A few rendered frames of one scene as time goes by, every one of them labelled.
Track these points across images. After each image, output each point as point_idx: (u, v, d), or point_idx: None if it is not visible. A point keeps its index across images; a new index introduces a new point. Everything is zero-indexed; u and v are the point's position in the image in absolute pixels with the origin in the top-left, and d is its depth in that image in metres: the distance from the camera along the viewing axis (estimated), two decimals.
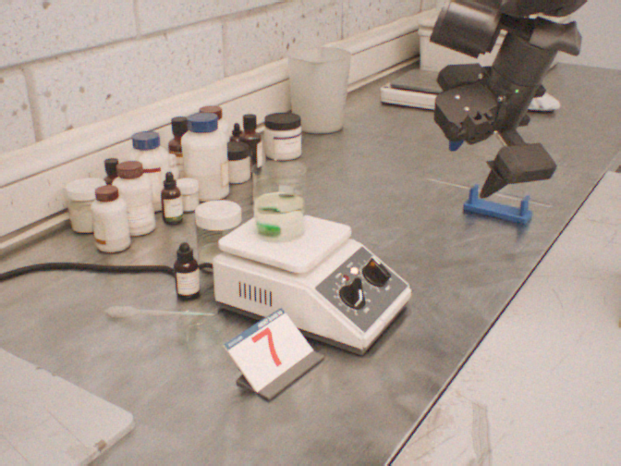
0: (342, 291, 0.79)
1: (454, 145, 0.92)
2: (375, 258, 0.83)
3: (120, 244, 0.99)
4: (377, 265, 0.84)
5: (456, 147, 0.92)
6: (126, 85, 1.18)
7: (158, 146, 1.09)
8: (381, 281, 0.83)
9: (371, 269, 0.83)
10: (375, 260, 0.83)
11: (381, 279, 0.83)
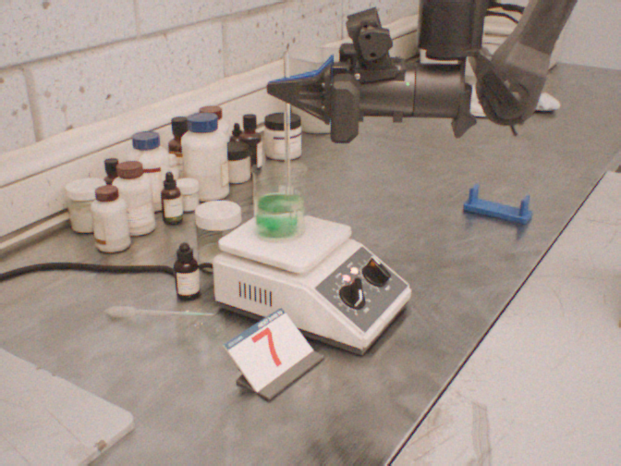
0: (342, 291, 0.79)
1: (276, 84, 0.78)
2: (375, 258, 0.83)
3: (120, 244, 0.99)
4: (377, 265, 0.84)
5: (273, 88, 0.78)
6: (126, 85, 1.18)
7: (158, 146, 1.09)
8: (381, 281, 0.83)
9: (371, 269, 0.83)
10: (375, 260, 0.83)
11: (381, 279, 0.83)
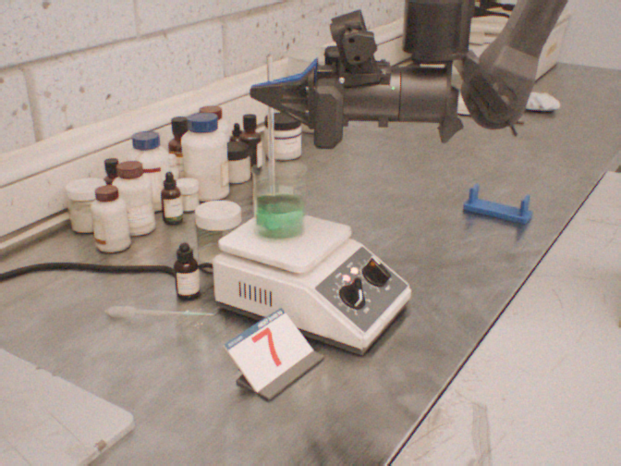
0: (342, 291, 0.79)
1: (260, 88, 0.77)
2: (375, 258, 0.83)
3: (120, 244, 0.99)
4: (377, 265, 0.84)
5: (257, 91, 0.77)
6: (126, 85, 1.18)
7: (158, 146, 1.09)
8: (381, 281, 0.83)
9: (371, 269, 0.83)
10: (375, 260, 0.83)
11: (381, 279, 0.83)
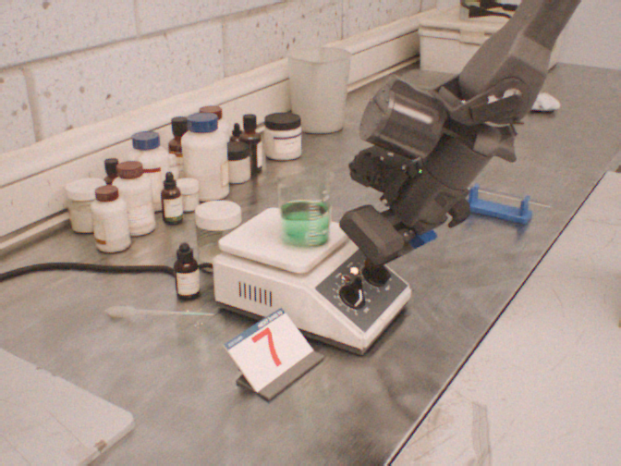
0: (342, 291, 0.79)
1: None
2: None
3: (120, 244, 0.99)
4: None
5: None
6: (126, 85, 1.18)
7: (158, 146, 1.09)
8: (381, 281, 0.83)
9: (371, 269, 0.83)
10: None
11: (381, 279, 0.83)
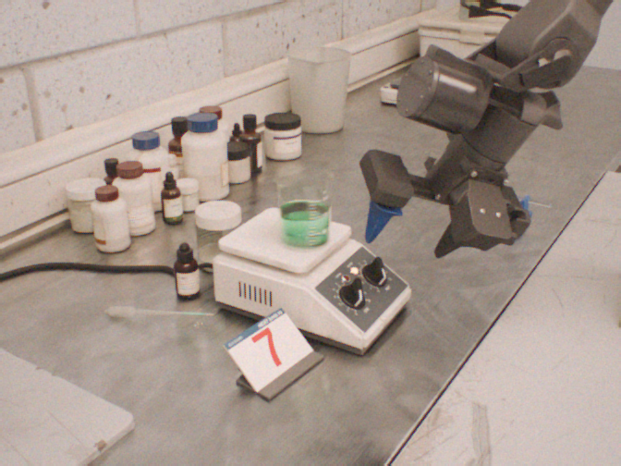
0: (342, 291, 0.79)
1: (373, 236, 0.77)
2: (383, 274, 0.82)
3: (120, 244, 0.99)
4: (376, 274, 0.83)
5: (371, 236, 0.77)
6: (126, 85, 1.18)
7: (158, 146, 1.09)
8: (377, 265, 0.84)
9: (382, 275, 0.83)
10: (384, 273, 0.82)
11: (378, 265, 0.84)
